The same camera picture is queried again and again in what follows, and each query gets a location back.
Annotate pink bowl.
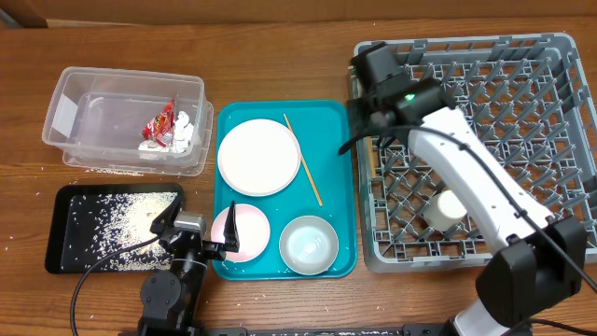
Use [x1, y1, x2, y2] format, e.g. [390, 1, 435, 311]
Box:
[226, 203, 271, 262]

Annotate red foil wrapper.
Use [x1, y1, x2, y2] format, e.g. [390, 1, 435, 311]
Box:
[142, 99, 175, 147]

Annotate white napkin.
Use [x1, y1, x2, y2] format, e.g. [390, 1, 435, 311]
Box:
[138, 111, 194, 153]

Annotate white cup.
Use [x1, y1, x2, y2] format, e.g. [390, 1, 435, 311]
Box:
[423, 189, 467, 231]

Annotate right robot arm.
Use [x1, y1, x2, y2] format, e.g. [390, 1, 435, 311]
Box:
[339, 42, 596, 335]

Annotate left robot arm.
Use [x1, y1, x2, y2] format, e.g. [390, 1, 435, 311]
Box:
[69, 196, 240, 335]

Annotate grey dishwasher rack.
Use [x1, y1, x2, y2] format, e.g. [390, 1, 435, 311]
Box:
[355, 34, 596, 273]

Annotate spilled rice pile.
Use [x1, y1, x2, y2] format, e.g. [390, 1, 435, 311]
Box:
[60, 191, 178, 273]

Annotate teal serving tray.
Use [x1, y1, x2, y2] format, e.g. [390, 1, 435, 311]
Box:
[213, 99, 358, 281]

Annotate grey bowl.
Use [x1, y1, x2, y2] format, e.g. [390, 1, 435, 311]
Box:
[279, 216, 340, 276]

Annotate black tray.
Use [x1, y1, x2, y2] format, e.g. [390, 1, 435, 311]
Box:
[45, 183, 184, 274]

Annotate white plate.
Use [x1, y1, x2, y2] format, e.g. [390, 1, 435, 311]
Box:
[217, 119, 301, 197]

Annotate clear plastic bin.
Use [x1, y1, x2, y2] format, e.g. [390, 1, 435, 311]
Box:
[42, 67, 214, 176]

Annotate black rail at bottom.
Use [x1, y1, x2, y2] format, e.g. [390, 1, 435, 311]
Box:
[200, 324, 533, 336]

